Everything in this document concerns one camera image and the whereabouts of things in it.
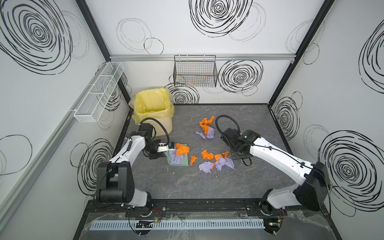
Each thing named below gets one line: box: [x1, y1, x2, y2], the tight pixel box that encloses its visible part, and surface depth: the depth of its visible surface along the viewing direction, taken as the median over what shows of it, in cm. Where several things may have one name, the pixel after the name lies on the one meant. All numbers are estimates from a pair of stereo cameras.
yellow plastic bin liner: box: [128, 88, 175, 125], surface depth 95 cm
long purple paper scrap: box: [169, 150, 184, 164], surface depth 86 cm
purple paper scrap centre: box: [198, 161, 214, 173], surface depth 88 cm
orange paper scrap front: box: [201, 149, 214, 160], surface depth 93 cm
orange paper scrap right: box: [176, 143, 190, 156], surface depth 90 cm
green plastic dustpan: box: [164, 150, 189, 167], surface depth 88 cm
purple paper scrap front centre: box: [215, 156, 235, 172], surface depth 88 cm
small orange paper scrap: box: [190, 155, 198, 166], surface depth 91 cm
